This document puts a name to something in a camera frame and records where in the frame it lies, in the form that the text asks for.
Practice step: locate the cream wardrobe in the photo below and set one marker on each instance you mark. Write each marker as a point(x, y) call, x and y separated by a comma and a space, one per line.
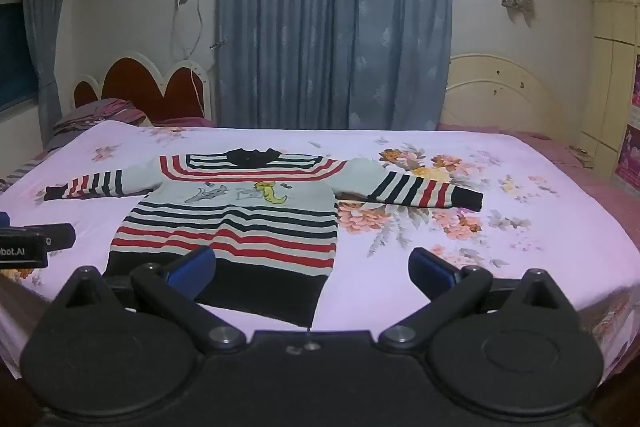
point(610, 57)

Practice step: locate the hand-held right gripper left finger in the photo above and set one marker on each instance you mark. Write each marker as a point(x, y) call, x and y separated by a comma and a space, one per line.
point(192, 269)

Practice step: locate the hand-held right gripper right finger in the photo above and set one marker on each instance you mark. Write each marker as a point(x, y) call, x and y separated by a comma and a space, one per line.
point(430, 272)

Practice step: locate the large pink poster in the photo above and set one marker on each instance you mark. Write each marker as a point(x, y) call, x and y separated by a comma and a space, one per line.
point(629, 157)

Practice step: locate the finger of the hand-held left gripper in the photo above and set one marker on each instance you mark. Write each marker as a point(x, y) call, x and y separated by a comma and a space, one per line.
point(57, 237)

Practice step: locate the purple pillow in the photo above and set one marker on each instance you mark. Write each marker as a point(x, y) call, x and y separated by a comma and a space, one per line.
point(95, 114)

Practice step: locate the small pink poster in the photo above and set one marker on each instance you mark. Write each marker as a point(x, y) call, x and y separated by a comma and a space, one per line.
point(636, 82)

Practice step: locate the red heart-shaped headboard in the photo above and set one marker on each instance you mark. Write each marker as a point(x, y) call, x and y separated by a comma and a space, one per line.
point(130, 82)

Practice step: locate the cream rounded headboard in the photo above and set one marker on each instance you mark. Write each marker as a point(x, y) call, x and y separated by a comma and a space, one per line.
point(500, 92)

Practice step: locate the dark window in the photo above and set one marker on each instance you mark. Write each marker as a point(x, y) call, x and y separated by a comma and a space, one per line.
point(15, 37)

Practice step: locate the wide blue curtain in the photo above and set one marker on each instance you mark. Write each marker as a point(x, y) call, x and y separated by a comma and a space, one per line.
point(325, 7)

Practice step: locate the striped knit sweater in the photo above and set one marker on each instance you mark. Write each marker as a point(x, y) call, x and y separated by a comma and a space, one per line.
point(225, 217)

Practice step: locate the narrow blue curtain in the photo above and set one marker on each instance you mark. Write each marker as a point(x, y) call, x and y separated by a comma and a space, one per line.
point(45, 7)

